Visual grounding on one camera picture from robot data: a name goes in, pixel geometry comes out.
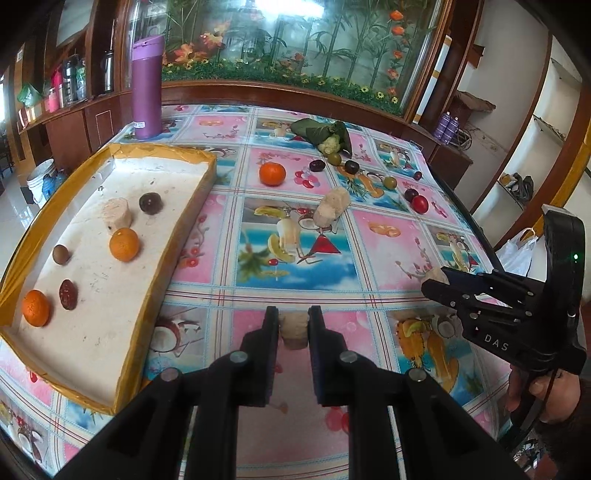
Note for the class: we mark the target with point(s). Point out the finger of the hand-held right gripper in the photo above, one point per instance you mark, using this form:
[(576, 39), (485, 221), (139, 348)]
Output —
[(445, 295), (489, 282)]

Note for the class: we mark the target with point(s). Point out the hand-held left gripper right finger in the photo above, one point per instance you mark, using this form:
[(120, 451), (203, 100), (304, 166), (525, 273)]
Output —
[(318, 350)]

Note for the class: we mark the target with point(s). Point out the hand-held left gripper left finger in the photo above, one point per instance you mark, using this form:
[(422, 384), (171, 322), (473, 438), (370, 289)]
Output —
[(272, 350)]

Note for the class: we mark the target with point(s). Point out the beige cylindrical chunk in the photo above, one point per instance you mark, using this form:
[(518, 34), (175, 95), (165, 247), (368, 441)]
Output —
[(330, 207), (114, 212), (436, 275)]

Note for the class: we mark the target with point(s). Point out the small beige chunk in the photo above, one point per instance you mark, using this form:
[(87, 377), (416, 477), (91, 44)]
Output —
[(294, 330)]

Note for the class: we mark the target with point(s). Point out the red tomato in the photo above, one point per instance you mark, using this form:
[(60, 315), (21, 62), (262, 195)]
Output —
[(420, 203)]

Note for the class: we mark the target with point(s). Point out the white foam tray yellow rim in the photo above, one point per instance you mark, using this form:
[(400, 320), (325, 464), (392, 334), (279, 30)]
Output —
[(115, 286)]

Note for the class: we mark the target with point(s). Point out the deep orange tangerine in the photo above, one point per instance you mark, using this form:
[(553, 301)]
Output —
[(272, 174), (36, 308)]

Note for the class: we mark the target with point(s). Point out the yellowish orange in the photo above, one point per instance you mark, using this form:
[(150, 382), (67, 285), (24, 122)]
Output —
[(123, 244)]

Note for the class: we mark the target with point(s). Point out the dried red date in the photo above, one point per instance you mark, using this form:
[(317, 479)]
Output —
[(68, 295)]

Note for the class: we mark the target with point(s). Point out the small brown round fruit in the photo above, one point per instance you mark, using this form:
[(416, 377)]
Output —
[(61, 254)]

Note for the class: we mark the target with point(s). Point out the person's right forearm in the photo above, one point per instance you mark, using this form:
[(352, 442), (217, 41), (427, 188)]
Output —
[(565, 441)]

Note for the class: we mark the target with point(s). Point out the person's right hand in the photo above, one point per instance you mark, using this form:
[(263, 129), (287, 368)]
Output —
[(561, 397)]

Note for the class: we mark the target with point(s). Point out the white plastic bag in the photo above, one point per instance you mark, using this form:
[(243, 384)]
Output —
[(519, 251)]

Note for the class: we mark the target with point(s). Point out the printed fruit tablecloth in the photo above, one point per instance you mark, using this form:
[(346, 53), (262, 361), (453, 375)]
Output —
[(286, 277)]

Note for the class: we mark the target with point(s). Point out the green round fruit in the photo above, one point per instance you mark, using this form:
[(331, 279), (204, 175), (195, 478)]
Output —
[(334, 158), (390, 182)]

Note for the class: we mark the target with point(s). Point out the wooden side cabinet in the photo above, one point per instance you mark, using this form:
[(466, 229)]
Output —
[(443, 159), (69, 129)]

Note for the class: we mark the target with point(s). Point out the brown cardboard box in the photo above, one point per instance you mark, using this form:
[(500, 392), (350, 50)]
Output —
[(471, 104)]

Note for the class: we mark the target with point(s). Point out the white and yellow roll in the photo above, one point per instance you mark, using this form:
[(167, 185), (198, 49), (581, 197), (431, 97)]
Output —
[(436, 78)]

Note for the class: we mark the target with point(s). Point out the green leafy vegetable bundle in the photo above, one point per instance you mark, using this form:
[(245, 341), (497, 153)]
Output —
[(314, 129)]

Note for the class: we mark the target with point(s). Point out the blue water jug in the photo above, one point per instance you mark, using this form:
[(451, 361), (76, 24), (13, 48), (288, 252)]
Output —
[(57, 182)]

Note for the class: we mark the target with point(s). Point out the purple thermos bottle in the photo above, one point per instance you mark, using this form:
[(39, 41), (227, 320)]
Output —
[(147, 87)]

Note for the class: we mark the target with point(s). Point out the white bucket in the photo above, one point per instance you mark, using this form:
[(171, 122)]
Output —
[(36, 180)]

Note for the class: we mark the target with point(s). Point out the glass cabinet with artificial flowers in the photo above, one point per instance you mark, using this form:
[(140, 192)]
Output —
[(286, 41)]

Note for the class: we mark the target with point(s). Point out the steel thermos flask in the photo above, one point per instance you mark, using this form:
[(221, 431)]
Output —
[(108, 71)]

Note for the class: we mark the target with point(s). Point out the green bottle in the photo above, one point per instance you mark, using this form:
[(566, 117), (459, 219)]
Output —
[(81, 81)]

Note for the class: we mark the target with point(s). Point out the pink bottle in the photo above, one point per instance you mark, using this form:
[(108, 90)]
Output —
[(55, 94)]

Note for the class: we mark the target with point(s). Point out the dark thermos flask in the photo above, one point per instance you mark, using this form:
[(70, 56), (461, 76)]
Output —
[(69, 78)]

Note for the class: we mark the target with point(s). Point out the green bag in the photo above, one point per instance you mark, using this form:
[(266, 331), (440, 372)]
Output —
[(28, 94)]

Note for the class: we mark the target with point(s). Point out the white wall shelf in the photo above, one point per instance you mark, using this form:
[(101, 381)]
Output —
[(545, 129)]

